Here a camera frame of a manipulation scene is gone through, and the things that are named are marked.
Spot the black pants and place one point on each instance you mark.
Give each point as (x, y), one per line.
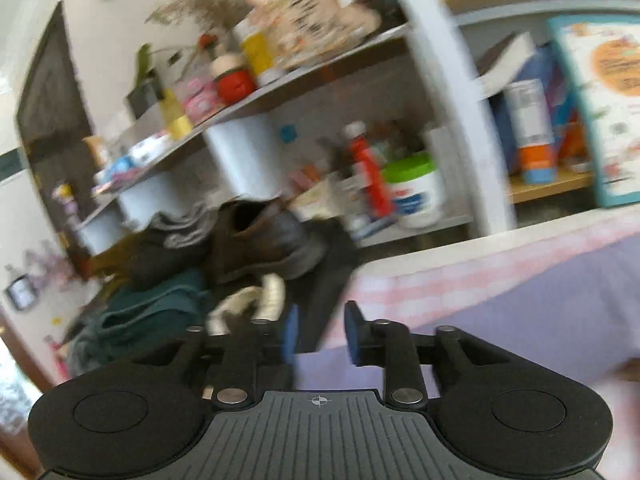
(325, 280)

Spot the lavender knit garment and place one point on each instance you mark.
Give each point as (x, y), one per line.
(500, 305)

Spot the white and orange box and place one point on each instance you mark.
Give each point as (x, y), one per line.
(530, 120)

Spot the teal-bordered picture book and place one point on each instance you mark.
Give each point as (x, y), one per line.
(610, 85)

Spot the white wooden shelf unit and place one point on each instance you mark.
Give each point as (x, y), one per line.
(450, 85)

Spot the red round jar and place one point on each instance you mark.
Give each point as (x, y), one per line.
(235, 82)

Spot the red bottle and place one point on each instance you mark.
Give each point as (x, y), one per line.
(370, 175)

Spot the yellow and white bottle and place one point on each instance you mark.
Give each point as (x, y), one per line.
(257, 50)

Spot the teal cloth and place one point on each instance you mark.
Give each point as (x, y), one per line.
(150, 310)

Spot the small picture frame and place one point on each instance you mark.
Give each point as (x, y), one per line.
(20, 292)

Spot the cream cloth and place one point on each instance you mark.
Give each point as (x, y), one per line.
(270, 295)

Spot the stack of blue books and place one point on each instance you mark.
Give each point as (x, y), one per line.
(542, 65)

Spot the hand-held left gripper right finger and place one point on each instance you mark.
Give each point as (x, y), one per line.
(354, 335)

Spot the brown leather shoe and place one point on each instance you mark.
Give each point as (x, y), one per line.
(265, 240)

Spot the floral printed soft pack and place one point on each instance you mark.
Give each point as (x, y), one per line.
(310, 10)

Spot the white tub with green lid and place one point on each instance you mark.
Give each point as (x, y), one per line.
(415, 195)

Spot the dark wooden door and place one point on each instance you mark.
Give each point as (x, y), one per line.
(55, 120)

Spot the pink checkered blanket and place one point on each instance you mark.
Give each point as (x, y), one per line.
(425, 280)

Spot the mustard yellow cloth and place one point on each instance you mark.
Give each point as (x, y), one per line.
(117, 257)

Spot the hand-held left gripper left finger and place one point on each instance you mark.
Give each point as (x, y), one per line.
(290, 335)

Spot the grey cloth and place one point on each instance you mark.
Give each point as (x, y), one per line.
(180, 230)

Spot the dried flower bunch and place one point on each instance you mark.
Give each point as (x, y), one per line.
(200, 0)

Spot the small yellow box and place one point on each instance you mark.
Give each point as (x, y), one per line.
(177, 117)

